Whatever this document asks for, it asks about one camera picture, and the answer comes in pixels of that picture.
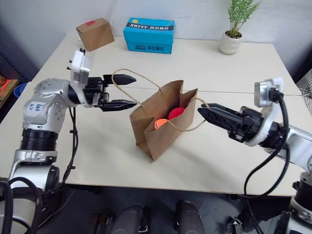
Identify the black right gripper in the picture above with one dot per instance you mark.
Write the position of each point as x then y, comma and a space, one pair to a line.
251, 122

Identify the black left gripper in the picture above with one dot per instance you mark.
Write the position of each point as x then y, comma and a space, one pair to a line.
93, 92

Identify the brown paper bag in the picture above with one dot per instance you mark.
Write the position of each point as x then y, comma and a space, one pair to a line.
168, 139

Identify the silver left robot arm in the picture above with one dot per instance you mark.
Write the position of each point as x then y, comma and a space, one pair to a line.
44, 102

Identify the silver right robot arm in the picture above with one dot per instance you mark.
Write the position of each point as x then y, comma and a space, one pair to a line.
298, 146

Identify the red plush toy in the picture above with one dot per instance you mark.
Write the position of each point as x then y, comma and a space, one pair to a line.
176, 113

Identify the orange plush toy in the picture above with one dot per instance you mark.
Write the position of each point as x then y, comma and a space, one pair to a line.
161, 123

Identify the brown cardboard box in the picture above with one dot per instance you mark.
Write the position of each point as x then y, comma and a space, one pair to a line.
96, 34

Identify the blue shoe box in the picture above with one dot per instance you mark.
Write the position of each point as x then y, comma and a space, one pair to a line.
148, 35

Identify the white plant pot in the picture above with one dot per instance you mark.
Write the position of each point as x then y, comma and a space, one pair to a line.
229, 44

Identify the striped grey cloth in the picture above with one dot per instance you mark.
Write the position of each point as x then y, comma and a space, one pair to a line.
306, 90

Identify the green leafy plant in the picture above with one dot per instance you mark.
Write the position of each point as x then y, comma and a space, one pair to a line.
237, 13

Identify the dark rounded shape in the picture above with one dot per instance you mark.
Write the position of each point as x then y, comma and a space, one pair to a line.
190, 218
130, 219

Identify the wooden tray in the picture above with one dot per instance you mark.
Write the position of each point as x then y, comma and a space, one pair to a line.
7, 90

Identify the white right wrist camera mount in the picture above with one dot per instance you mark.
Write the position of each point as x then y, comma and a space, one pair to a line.
264, 93

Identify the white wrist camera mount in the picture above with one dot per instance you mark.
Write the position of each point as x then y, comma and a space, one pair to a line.
264, 93
79, 64

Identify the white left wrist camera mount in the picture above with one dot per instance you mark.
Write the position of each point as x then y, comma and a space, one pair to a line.
79, 64

